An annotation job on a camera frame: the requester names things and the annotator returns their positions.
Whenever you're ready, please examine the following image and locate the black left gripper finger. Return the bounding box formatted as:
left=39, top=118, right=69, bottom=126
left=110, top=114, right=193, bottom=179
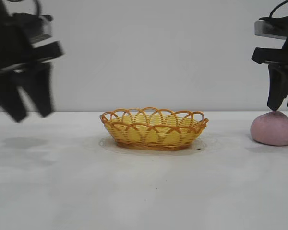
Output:
left=0, top=71, right=27, bottom=123
left=16, top=62, right=54, bottom=118

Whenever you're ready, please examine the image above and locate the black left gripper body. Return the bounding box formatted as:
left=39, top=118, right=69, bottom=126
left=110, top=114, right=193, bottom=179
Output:
left=0, top=0, right=64, bottom=80

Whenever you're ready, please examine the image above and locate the pink peach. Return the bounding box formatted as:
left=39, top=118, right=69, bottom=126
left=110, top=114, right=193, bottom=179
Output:
left=250, top=111, right=288, bottom=146

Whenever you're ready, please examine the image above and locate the yellow woven wicker basket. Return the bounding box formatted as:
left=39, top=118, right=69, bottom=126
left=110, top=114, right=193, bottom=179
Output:
left=100, top=107, right=210, bottom=151

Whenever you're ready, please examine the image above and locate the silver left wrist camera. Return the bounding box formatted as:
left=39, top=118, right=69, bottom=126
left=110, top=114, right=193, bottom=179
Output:
left=13, top=13, right=53, bottom=47

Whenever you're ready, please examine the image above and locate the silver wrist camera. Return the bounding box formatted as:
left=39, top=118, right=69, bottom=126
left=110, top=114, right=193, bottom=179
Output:
left=13, top=13, right=53, bottom=47
left=254, top=15, right=288, bottom=40

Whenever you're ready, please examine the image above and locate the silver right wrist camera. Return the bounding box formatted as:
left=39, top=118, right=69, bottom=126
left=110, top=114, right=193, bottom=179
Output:
left=254, top=15, right=288, bottom=40

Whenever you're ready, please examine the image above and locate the black right camera cable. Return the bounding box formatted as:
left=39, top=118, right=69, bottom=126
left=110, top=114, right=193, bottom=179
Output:
left=268, top=0, right=288, bottom=19

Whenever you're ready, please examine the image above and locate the black camera cable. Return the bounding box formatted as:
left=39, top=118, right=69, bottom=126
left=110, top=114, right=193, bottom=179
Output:
left=4, top=0, right=43, bottom=18
left=268, top=0, right=288, bottom=19

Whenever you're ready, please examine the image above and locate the black left camera cable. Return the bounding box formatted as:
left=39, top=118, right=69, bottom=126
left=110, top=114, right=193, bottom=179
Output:
left=4, top=0, right=43, bottom=18

